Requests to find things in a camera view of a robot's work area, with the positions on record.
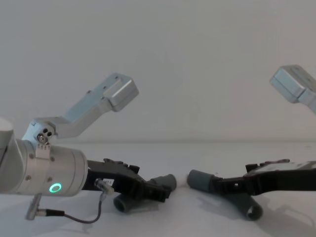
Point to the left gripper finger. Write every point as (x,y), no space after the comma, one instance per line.
(164,182)
(148,195)

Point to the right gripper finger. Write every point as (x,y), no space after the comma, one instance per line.
(247,205)
(201,181)

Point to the white table cloth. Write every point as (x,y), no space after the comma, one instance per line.
(185,217)

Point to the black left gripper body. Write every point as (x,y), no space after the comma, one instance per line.
(118,174)

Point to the white curtain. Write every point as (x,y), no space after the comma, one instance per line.
(172,61)

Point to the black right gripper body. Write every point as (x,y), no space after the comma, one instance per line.
(284,177)

